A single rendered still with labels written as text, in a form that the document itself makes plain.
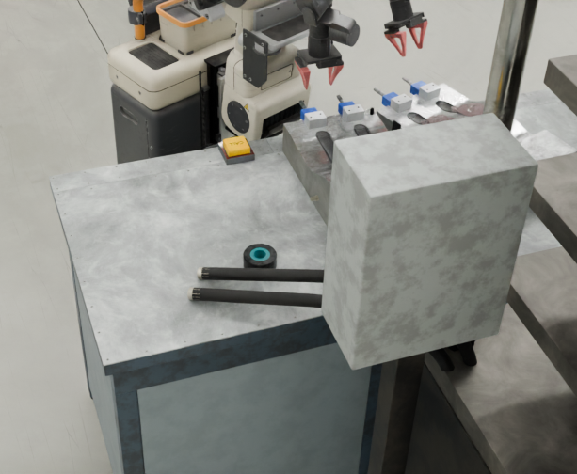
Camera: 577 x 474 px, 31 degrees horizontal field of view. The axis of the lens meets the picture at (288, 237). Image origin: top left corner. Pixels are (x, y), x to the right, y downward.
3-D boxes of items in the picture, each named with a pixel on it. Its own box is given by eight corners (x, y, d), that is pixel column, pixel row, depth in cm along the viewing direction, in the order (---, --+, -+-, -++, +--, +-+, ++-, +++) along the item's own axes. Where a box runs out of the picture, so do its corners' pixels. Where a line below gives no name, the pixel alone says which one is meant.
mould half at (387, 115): (374, 126, 293) (377, 93, 286) (441, 98, 306) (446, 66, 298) (501, 218, 263) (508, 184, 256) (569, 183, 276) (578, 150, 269)
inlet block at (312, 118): (292, 111, 287) (292, 94, 283) (309, 108, 288) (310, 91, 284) (308, 137, 277) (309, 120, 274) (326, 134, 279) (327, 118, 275)
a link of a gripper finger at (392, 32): (424, 50, 287) (416, 17, 283) (407, 58, 283) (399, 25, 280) (407, 51, 292) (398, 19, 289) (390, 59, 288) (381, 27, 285)
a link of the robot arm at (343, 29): (318, -17, 254) (300, 7, 251) (360, -5, 250) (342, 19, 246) (325, 18, 264) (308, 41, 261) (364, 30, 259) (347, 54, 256)
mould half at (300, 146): (281, 150, 283) (283, 109, 274) (369, 134, 290) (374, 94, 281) (350, 267, 247) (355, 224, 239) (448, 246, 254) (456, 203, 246)
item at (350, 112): (328, 104, 290) (329, 88, 286) (344, 102, 291) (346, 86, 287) (345, 130, 280) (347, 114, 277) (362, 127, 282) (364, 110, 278)
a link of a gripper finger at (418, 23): (434, 45, 289) (426, 12, 286) (417, 54, 285) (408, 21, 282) (416, 46, 294) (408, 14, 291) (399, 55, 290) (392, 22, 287)
